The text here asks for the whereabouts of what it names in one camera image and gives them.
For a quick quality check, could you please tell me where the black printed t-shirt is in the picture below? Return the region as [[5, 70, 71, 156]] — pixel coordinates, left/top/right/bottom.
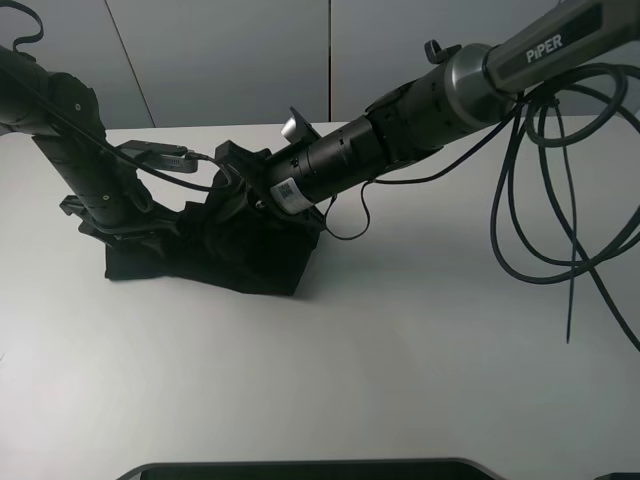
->
[[105, 163, 324, 296]]

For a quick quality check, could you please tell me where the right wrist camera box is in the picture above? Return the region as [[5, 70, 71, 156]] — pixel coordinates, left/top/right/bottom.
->
[[280, 106, 321, 145]]

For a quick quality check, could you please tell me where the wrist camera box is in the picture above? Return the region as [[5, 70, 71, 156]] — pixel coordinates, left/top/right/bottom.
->
[[118, 140, 199, 174], [280, 106, 321, 145]]

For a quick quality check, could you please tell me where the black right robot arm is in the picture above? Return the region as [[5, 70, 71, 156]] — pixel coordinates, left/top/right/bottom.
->
[[215, 1, 639, 215]]

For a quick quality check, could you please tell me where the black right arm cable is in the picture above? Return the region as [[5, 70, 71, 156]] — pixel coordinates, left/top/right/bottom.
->
[[322, 62, 640, 351]]

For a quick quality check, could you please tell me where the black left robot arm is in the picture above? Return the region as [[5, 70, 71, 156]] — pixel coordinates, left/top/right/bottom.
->
[[1, 48, 177, 246]]

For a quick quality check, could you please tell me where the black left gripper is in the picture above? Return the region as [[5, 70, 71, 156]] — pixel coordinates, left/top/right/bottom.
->
[[58, 172, 174, 246]]

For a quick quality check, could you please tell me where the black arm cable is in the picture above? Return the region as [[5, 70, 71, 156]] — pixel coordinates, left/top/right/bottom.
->
[[0, 0, 241, 194], [322, 62, 640, 351]]

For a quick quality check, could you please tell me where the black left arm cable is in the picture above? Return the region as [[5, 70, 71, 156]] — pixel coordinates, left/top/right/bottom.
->
[[0, 0, 241, 194]]

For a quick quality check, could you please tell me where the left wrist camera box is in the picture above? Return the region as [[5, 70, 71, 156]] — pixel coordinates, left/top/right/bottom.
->
[[118, 140, 199, 174]]

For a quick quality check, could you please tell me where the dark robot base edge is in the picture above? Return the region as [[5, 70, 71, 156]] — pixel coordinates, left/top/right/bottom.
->
[[121, 458, 500, 479]]

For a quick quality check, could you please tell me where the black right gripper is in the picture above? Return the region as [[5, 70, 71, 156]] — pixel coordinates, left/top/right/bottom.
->
[[214, 141, 280, 215]]

